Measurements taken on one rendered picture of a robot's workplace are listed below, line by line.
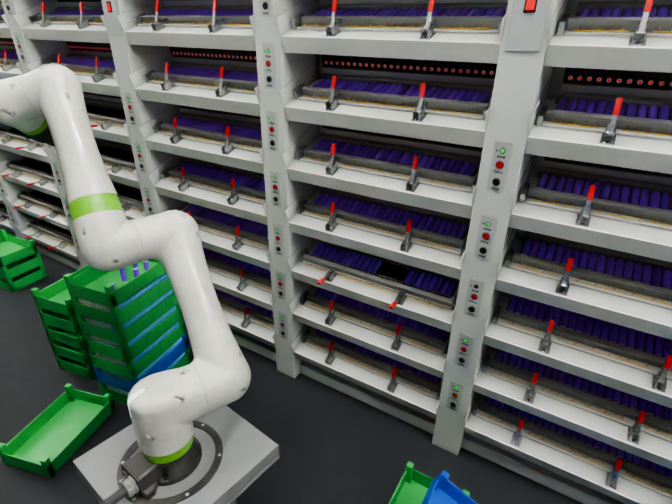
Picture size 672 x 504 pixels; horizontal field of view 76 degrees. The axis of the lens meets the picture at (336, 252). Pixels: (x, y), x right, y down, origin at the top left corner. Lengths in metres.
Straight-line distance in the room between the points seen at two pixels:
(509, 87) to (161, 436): 1.12
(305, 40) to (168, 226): 0.63
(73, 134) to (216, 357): 0.65
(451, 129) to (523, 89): 0.18
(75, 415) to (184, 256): 1.00
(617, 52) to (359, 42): 0.58
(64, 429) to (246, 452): 0.89
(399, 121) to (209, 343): 0.75
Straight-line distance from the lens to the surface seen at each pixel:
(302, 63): 1.46
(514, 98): 1.11
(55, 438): 1.96
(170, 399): 1.10
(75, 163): 1.24
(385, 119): 1.22
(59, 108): 1.29
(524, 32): 1.10
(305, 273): 1.56
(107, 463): 1.35
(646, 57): 1.09
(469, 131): 1.14
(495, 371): 1.50
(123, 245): 1.17
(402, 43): 1.19
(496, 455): 1.71
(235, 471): 1.23
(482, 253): 1.22
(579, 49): 1.09
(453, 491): 1.49
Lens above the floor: 1.32
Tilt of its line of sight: 28 degrees down
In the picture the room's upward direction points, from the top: 1 degrees clockwise
